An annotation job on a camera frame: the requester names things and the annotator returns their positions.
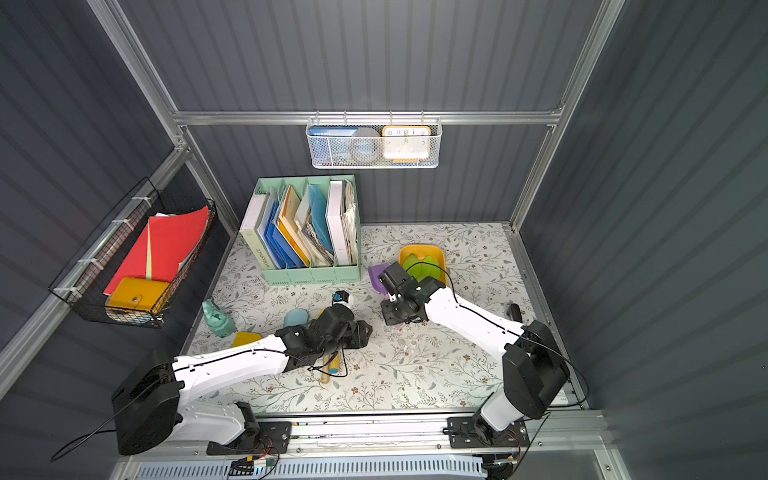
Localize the green shovel yellow handle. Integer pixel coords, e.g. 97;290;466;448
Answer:
421;256;443;280
401;254;425;281

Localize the purple shovel pink handle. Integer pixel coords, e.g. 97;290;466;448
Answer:
368;263;390;295

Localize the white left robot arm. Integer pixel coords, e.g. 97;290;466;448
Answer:
111;303;373;456

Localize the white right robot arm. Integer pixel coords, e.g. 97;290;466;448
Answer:
378;262;570;441

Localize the yellow plastic storage box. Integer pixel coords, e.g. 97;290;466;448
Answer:
399;244;447;284

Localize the blue box in basket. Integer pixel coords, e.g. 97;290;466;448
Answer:
307;126;358;167

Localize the teal toy scoop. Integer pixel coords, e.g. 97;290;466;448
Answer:
283;308;309;328

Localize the yellow toy piece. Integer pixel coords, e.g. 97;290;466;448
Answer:
232;332;262;347

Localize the green desktop file organizer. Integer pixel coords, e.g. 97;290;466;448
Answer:
240;175;361;286

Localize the black stapler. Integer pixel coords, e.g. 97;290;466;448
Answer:
507;302;524;323

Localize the green spray bottle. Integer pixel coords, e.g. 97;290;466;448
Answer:
202;298;236;338

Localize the yellow white alarm clock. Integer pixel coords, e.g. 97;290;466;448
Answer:
381;125;432;162

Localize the grey tape roll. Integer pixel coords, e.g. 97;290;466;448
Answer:
349;127;381;164

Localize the red paper folder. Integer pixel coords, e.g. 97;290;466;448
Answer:
104;207;212;295

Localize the yellow wallet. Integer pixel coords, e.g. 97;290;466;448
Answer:
106;277;169;313

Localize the wooden handle toy tool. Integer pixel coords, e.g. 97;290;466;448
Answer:
320;353;336;385

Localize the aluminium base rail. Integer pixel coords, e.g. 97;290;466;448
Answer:
206;413;532;457

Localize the white wire wall basket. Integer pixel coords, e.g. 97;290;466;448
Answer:
305;114;443;169

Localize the black wire side basket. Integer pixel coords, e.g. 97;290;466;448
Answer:
49;178;217;328

